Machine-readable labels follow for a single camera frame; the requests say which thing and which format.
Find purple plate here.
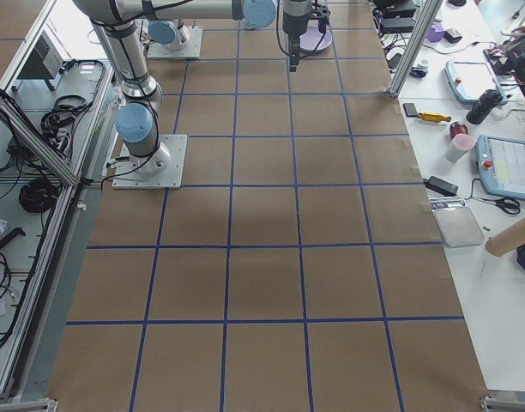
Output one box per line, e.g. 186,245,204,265
300,26,333,53

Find white pink cup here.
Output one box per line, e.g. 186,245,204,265
444,133,475,163

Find silver metal tin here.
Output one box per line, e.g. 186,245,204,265
429,197,484,248

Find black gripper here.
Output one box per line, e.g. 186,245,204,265
282,0,311,72

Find red apple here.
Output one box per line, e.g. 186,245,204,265
449,121,468,139

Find black water bottle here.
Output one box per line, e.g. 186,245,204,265
466,89,504,124

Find black power adapter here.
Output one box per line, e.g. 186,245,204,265
423,176,458,197

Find cardboard tube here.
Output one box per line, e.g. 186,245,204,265
485,217,525,257

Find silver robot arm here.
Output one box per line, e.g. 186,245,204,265
148,20,190,52
75,0,264,185

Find far blue teach pendant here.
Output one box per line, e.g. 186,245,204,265
444,60,508,106

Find near blue teach pendant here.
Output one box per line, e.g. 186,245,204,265
475,135,525,201

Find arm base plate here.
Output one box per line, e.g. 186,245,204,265
148,26,203,60
112,134,188,190

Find blue teach pendant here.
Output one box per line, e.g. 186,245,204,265
475,135,525,201
444,60,508,106

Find black smartphone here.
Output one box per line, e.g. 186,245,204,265
402,102,419,118

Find coiled black cable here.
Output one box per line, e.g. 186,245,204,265
18,175,58,215

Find aluminium frame post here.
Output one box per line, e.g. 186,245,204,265
388,0,442,98

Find purple plastic block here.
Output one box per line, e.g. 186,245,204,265
426,22,445,43

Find black scissors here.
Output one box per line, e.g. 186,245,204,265
486,197,521,215

